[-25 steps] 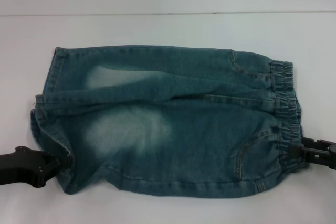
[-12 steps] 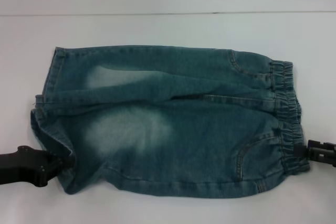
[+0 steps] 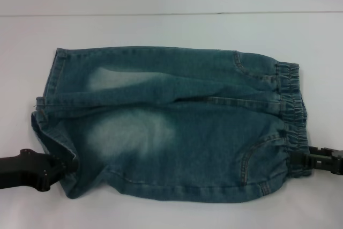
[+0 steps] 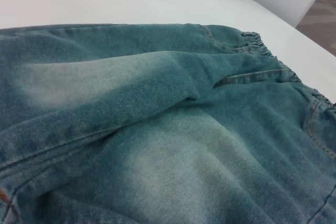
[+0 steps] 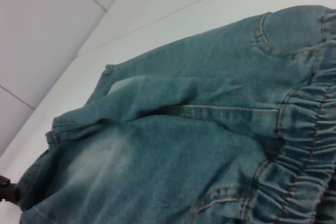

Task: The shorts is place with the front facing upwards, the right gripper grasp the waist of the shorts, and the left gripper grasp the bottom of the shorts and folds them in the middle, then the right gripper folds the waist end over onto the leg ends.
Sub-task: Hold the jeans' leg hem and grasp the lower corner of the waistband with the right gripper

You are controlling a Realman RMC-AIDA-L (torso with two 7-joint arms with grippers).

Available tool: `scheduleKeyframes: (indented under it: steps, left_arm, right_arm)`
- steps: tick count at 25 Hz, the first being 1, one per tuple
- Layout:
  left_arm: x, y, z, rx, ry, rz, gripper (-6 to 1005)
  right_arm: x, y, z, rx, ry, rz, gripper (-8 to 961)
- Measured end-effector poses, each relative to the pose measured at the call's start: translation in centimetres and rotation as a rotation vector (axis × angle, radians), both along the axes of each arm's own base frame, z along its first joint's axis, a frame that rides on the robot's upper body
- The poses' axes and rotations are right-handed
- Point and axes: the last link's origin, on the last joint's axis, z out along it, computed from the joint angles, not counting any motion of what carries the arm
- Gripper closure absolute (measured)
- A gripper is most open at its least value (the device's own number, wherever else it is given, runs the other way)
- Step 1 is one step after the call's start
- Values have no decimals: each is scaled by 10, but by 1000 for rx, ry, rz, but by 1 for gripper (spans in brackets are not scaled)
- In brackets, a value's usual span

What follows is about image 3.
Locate blue denim shorts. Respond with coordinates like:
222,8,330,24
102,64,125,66
30,48,310,201

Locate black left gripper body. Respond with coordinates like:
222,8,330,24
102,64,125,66
0,148,59,193

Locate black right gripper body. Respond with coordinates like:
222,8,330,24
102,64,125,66
331,150,343,175

